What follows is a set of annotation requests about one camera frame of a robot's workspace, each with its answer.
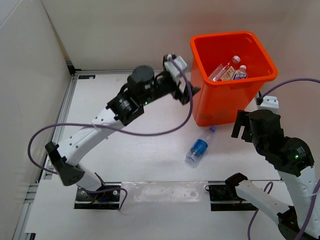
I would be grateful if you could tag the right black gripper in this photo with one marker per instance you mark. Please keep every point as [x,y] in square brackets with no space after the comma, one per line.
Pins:
[241,119]

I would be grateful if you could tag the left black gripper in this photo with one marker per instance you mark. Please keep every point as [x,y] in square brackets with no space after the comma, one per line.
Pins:
[183,97]

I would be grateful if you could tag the yellow label plastic bottle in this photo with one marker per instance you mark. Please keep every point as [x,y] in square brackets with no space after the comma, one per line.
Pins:
[225,70]

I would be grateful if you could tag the white blue label bottle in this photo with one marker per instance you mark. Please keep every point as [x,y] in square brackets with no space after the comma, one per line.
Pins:
[240,73]

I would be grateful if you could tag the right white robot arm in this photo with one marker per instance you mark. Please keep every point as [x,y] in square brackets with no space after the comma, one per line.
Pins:
[292,158]

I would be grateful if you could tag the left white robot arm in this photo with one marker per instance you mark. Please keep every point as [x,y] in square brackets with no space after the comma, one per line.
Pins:
[67,155]

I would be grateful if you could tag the orange plastic bin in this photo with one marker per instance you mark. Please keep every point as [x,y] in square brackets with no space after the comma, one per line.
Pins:
[217,103]

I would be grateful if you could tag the blue label purple cap bottle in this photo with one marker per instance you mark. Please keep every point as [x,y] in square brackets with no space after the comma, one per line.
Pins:
[201,144]

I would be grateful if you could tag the blue label sticker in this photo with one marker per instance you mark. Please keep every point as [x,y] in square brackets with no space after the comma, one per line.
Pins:
[86,77]

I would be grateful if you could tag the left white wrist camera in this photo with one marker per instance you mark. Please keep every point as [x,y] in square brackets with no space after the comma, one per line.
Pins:
[175,65]

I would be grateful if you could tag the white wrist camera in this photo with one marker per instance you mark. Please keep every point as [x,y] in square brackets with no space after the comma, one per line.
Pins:
[268,103]
[175,65]

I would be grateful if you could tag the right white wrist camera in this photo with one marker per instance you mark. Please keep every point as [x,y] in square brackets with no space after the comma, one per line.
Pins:
[268,103]

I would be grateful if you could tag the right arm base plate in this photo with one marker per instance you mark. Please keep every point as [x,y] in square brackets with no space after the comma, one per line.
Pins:
[221,199]

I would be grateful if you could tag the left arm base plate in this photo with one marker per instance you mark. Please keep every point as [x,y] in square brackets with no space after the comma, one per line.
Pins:
[112,199]

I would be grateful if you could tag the aluminium table frame rail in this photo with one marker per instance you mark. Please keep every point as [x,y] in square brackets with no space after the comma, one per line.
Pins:
[28,199]

